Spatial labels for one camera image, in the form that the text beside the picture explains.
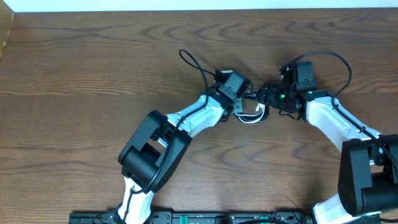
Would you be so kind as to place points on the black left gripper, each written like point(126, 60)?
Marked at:
point(240, 106)

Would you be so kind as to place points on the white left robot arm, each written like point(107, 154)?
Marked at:
point(153, 152)

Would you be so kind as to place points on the brown cardboard side panel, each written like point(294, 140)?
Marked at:
point(6, 20)

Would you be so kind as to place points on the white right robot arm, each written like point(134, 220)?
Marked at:
point(367, 182)

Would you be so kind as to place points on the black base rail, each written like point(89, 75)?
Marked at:
point(161, 216)

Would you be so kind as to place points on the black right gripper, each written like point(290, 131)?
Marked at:
point(270, 91)

